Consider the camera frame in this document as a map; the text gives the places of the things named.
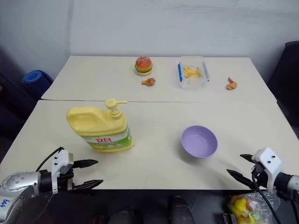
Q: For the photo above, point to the clear bag of toy food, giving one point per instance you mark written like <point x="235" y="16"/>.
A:
<point x="243" y="207"/>

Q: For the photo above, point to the dark furniture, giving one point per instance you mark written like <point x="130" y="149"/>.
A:
<point x="14" y="98"/>

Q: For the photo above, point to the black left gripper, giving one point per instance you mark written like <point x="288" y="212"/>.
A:
<point x="64" y="180"/>

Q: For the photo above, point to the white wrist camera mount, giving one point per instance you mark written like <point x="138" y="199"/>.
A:
<point x="61" y="158"/>
<point x="271" y="163"/>

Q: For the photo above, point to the clear plastic food container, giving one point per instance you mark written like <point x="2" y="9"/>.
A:
<point x="192" y="81"/>

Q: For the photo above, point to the purple plastic bowl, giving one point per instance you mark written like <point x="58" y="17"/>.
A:
<point x="201" y="142"/>

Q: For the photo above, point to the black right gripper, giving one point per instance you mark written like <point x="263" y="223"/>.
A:
<point x="260" y="177"/>

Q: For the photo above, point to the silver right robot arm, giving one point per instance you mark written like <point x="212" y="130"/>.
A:
<point x="289" y="184"/>

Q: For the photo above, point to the toy fried chicken drumstick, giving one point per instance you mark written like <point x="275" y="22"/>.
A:
<point x="148" y="81"/>

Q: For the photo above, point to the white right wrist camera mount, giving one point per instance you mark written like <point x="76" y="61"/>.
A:
<point x="271" y="163"/>

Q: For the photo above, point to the blue rolled mat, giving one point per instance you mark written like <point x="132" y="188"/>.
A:
<point x="36" y="80"/>

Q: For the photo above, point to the toy fried chicken wing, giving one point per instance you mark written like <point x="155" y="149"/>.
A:
<point x="231" y="85"/>

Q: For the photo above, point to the toy hamburger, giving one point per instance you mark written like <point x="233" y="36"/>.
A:
<point x="143" y="65"/>

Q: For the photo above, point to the toy french fries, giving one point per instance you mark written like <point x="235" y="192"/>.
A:
<point x="192" y="72"/>

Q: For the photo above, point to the yellow detergent bottle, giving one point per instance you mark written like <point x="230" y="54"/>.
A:
<point x="100" y="126"/>

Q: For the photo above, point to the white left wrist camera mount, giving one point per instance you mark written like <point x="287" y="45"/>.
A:
<point x="61" y="158"/>

